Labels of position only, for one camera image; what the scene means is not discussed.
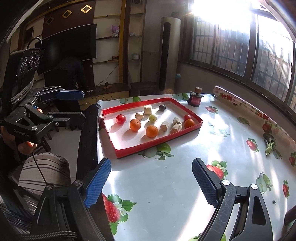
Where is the orange mandarin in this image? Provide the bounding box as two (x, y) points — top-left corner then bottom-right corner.
(129, 118), (141, 132)

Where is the small beige foam piece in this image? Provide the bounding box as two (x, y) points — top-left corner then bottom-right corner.
(135, 113), (144, 121)

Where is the orange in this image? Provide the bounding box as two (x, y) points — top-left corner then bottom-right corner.
(145, 126), (159, 138)
(184, 118), (195, 128)

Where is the large beige foam chunk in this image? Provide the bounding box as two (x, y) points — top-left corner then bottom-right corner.
(170, 123), (182, 134)

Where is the beige foam cube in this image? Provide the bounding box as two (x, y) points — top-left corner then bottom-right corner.
(144, 105), (152, 115)

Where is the small red tomato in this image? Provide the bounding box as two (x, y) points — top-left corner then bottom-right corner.
(183, 114), (192, 121)

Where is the green grape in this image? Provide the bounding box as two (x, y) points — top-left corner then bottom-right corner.
(149, 114), (157, 123)

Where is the dark purple plum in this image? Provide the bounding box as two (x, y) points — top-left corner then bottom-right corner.
(159, 104), (166, 111)

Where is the operator left hand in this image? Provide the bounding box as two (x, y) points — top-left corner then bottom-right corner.
(1, 126), (37, 156)

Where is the black television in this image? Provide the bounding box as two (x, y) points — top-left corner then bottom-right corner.
(38, 24), (96, 74)

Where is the striped trouser leg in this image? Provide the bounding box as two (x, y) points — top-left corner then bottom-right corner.
(18, 152), (71, 196)

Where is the red rimmed white tray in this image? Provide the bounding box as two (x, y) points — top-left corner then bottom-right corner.
(101, 97), (203, 159)

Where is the fruit print tablecloth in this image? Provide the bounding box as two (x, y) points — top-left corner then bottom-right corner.
(97, 87), (295, 240)

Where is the purple plush toy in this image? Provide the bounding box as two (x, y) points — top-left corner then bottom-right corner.
(111, 25), (120, 37)

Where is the dark ink bottle with cork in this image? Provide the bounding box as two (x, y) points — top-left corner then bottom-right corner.
(189, 87), (202, 107)

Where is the white tower air conditioner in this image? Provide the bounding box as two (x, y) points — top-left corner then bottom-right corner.
(158, 16), (181, 92)

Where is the barred window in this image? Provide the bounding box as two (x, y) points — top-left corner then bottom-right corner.
(184, 1), (295, 111)

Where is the wooden wall shelf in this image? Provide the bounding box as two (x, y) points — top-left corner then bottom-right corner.
(93, 1), (147, 86)

